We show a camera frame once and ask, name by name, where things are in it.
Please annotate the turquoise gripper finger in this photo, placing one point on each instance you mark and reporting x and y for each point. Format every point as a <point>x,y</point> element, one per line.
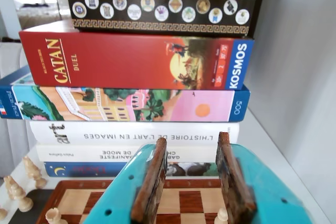
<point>262,195</point>
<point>126,190</point>

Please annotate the wooden chessboard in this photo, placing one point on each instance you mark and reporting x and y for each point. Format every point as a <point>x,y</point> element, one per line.
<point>189,197</point>

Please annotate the red Catan Duel box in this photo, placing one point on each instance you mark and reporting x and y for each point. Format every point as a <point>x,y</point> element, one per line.
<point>118,61</point>

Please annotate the dark grey mat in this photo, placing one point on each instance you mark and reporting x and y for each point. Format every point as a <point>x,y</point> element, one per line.
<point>39,197</point>

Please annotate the white Gabrielle Chanel book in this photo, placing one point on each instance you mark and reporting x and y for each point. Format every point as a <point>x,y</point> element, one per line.
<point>78,153</point>

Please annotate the colourful pink puzzle box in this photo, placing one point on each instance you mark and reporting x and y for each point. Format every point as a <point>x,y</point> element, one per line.
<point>157,103</point>

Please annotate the light wooden pawn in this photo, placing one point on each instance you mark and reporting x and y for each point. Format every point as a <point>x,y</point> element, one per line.
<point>221,216</point>
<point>2,212</point>

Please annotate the light wooden rook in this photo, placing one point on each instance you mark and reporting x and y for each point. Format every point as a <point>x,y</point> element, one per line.
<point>53,216</point>

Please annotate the tall light wooden chess piece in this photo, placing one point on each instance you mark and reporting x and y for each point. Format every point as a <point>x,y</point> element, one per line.
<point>18,193</point>
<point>32,171</point>

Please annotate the white art history book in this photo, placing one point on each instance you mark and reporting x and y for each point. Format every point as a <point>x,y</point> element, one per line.
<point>131,129</point>

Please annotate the blue illustrated children's book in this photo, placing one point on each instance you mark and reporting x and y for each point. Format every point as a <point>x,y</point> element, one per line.
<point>78,169</point>

